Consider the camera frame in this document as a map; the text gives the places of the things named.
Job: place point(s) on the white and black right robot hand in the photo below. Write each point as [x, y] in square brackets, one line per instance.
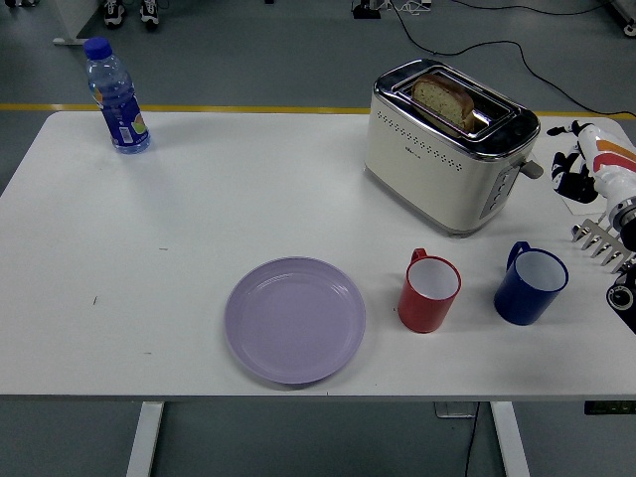
[613, 169]

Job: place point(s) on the bread slice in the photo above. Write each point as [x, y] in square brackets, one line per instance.
[442, 99]

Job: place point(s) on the cream and chrome toaster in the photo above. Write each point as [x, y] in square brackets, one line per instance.
[427, 169]

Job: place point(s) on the purple plate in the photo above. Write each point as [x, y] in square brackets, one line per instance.
[294, 320]

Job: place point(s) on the white paper sheet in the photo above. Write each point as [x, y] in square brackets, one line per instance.
[559, 149]

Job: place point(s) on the metal toast rack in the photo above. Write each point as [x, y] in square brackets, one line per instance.
[603, 246]

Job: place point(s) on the grey metal stand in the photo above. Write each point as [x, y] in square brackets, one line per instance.
[625, 17]

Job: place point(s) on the blue mug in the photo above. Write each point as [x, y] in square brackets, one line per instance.
[523, 303]

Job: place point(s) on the red mug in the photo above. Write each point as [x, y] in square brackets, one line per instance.
[423, 310]

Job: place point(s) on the black table control panel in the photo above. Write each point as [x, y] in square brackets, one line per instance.
[608, 407]

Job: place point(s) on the white table leg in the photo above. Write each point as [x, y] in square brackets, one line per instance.
[509, 437]
[145, 437]

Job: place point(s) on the black power strip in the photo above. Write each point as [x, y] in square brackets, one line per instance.
[366, 12]

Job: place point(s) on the black and white sneaker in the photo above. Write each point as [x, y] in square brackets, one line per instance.
[149, 11]
[113, 11]

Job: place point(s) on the blue water bottle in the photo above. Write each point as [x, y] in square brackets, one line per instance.
[122, 119]

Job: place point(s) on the clear bracket under table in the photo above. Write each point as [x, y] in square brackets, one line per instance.
[454, 410]

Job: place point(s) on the white desk leg frame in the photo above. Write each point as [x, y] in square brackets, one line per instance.
[72, 25]

